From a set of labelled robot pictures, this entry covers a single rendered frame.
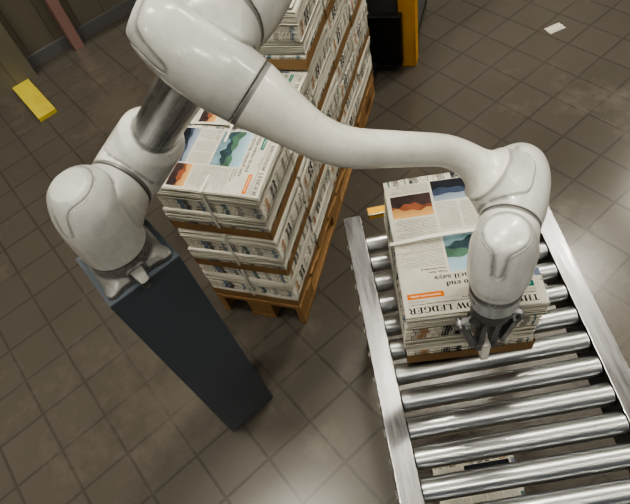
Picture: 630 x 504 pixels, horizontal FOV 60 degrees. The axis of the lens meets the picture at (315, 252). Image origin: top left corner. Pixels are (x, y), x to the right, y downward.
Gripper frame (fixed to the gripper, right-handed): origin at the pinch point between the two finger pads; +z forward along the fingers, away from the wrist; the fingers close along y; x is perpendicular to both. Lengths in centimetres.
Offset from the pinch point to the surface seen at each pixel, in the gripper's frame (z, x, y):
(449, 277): -10.2, -12.0, 4.3
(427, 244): -9.6, -21.6, 6.6
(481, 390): 13.6, 4.4, 0.7
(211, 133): 10, -96, 61
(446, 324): -5.4, -4.0, 6.9
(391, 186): -10.0, -39.7, 10.7
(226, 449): 93, -18, 84
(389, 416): 13.1, 6.6, 22.1
